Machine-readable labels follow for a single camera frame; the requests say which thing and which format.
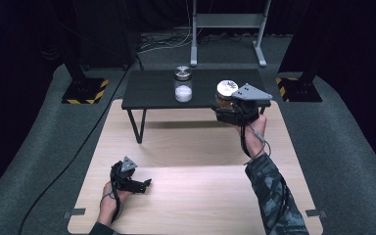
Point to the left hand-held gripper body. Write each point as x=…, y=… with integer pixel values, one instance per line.
x=124, y=176

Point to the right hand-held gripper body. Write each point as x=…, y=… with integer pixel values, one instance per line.
x=248, y=98

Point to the brown powder spice jar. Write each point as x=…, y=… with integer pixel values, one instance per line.
x=226, y=88

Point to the small black table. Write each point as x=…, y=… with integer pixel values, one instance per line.
x=156, y=88

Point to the person's left hand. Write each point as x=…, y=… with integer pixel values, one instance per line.
x=109, y=202

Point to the person's right hand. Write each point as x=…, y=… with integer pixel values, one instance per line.
x=254, y=137

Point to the white powder spice jar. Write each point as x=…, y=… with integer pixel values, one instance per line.
x=183, y=93

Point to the black stand base yellow stripes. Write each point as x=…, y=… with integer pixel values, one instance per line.
x=84, y=91
x=298, y=91

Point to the grey tape strip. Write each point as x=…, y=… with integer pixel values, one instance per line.
x=75, y=212
x=316, y=213

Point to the grey metal stand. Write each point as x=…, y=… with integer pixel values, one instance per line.
x=228, y=20

